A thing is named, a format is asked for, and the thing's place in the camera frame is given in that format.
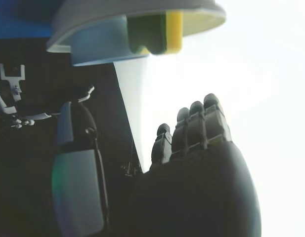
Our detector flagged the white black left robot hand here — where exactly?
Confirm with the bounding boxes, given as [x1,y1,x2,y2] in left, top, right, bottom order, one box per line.
[51,93,263,237]

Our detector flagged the light blue bowl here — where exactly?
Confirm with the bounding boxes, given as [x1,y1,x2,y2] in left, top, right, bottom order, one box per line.
[71,14,149,67]

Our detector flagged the yellow sponge with green side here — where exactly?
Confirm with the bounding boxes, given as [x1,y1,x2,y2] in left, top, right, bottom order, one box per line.
[127,11,184,55]

